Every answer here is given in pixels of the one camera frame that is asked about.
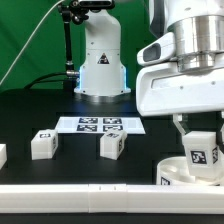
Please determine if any paper sheet with fiducial tags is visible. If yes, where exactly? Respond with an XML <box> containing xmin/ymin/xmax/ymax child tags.
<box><xmin>55</xmin><ymin>117</ymin><xmax>145</xmax><ymax>134</ymax></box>

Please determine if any white cable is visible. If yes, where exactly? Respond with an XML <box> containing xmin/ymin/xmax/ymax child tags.
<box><xmin>0</xmin><ymin>0</ymin><xmax>65</xmax><ymax>86</ymax></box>

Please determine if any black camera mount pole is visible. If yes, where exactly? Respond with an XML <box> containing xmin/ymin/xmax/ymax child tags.
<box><xmin>57</xmin><ymin>0</ymin><xmax>88</xmax><ymax>79</ymax></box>

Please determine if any white round stool seat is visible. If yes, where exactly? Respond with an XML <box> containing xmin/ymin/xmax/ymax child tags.
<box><xmin>156</xmin><ymin>156</ymin><xmax>224</xmax><ymax>186</ymax></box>

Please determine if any black cable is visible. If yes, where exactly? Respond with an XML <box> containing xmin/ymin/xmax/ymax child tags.
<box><xmin>23</xmin><ymin>72</ymin><xmax>79</xmax><ymax>90</ymax></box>

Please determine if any white U-shaped obstacle wall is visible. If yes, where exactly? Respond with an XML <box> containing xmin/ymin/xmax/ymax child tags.
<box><xmin>0</xmin><ymin>143</ymin><xmax>224</xmax><ymax>215</ymax></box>

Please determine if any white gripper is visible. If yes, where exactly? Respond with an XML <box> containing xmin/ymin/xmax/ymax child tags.
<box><xmin>136</xmin><ymin>59</ymin><xmax>224</xmax><ymax>145</ymax></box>

